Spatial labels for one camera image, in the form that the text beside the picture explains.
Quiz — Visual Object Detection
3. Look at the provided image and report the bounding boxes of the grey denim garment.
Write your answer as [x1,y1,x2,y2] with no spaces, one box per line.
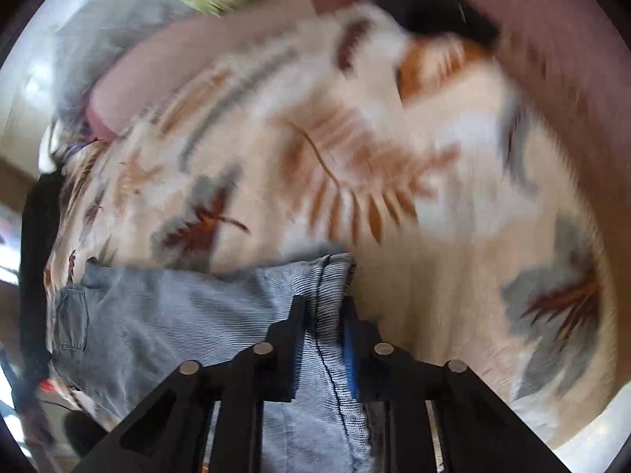
[47,253,375,473]

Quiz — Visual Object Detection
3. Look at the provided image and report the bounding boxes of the cream leaf print blanket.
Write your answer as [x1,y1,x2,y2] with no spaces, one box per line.
[44,2,622,449]

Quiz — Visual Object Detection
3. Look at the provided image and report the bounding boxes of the dark cloth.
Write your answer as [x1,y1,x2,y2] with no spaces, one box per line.
[377,0,501,52]

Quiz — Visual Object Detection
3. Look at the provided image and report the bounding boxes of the black cloth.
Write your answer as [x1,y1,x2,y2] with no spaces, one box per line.
[20,172,65,380]

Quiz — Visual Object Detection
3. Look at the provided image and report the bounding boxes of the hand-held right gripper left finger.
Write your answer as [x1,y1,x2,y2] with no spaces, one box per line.
[71,296,309,473]

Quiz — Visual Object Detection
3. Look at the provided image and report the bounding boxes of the white purple patterned cloth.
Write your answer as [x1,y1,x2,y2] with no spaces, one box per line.
[42,118,106,168]

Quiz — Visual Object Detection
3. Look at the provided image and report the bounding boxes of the grey pillow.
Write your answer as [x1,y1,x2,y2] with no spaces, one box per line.
[49,0,198,124]

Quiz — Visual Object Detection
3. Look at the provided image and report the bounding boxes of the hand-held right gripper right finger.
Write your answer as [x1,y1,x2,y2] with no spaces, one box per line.
[340,296,575,473]

